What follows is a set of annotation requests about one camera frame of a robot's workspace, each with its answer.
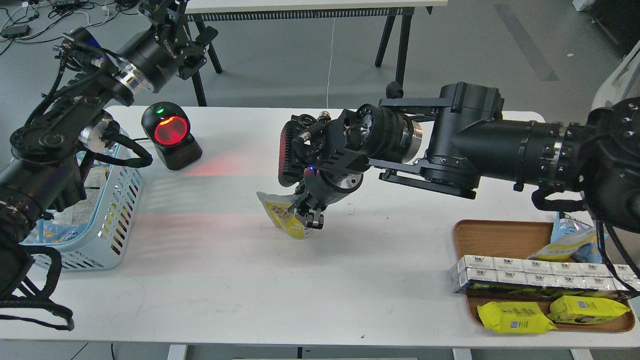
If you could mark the white snack bag in basket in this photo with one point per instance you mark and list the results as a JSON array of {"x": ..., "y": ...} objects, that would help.
[{"x": 82, "y": 212}]

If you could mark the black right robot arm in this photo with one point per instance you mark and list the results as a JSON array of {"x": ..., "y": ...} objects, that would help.
[{"x": 446, "y": 144}]

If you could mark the yellow snack pack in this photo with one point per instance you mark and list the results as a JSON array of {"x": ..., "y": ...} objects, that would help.
[
  {"x": 584, "y": 310},
  {"x": 514, "y": 317}
]

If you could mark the brown wooden tray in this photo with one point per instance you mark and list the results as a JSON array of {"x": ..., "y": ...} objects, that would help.
[{"x": 520, "y": 239}]

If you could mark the background white table black legs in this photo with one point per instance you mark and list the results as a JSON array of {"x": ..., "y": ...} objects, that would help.
[{"x": 306, "y": 53}]

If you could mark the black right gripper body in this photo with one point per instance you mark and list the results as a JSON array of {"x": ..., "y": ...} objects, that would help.
[{"x": 328, "y": 187}]

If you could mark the blue snack bag in basket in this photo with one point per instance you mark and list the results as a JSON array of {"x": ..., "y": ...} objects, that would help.
[{"x": 48, "y": 232}]

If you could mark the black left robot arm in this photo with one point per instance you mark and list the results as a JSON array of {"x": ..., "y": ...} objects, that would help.
[{"x": 69, "y": 130}]

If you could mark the yellow white nut snack pouch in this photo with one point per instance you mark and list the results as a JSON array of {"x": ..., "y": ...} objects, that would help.
[{"x": 277, "y": 209}]

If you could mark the yellow snack pack right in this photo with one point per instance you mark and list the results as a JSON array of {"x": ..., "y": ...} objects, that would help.
[{"x": 584, "y": 310}]

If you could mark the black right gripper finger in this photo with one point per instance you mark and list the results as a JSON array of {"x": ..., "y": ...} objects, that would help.
[
  {"x": 315, "y": 219},
  {"x": 300, "y": 206}
]

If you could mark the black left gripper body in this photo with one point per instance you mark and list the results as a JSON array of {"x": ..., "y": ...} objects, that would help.
[{"x": 147, "y": 63}]

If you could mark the black barcode scanner red window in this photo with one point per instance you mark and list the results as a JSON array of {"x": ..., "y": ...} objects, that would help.
[{"x": 169, "y": 128}]

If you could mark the yellow snack pack left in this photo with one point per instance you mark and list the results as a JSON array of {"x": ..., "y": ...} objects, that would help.
[{"x": 514, "y": 317}]

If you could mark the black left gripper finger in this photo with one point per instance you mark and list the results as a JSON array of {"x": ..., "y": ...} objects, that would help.
[
  {"x": 167, "y": 17},
  {"x": 202, "y": 44}
]

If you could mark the light blue plastic basket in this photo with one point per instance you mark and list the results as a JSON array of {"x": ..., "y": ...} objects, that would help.
[{"x": 102, "y": 244}]

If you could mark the silver boxed snack multipack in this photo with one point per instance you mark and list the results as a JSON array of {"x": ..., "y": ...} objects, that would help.
[{"x": 539, "y": 280}]

